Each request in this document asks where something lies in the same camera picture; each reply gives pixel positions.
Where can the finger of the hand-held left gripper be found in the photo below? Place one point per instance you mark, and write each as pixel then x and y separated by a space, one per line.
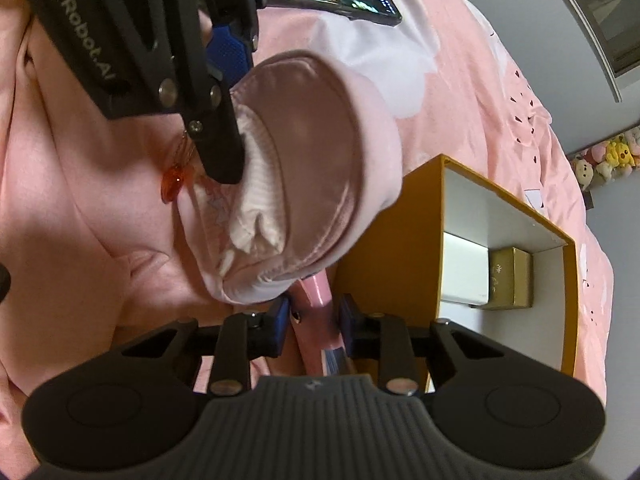
pixel 229 55
pixel 220 145

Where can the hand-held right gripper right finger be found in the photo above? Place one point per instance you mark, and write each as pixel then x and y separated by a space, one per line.
pixel 350 325

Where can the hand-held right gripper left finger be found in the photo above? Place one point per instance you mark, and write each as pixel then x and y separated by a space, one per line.
pixel 280 325

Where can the pink case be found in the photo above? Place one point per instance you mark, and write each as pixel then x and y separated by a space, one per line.
pixel 320 310

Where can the pink cap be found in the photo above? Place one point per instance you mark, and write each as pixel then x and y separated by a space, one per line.
pixel 310 150

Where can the orange cardboard box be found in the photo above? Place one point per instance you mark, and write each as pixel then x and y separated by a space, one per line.
pixel 390 240

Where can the white rectangular box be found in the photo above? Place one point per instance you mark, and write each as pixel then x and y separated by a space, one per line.
pixel 465 270

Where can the small gold box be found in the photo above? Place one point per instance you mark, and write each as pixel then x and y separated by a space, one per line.
pixel 510 277

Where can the orange bead charm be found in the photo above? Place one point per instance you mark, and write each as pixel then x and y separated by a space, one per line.
pixel 172 185

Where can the pink cloud print blanket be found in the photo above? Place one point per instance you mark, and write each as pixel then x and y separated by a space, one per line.
pixel 475 90

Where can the clear tube of plush toys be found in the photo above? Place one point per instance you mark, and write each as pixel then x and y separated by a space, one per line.
pixel 610 157

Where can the window frame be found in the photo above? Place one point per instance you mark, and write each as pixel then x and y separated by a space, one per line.
pixel 590 15

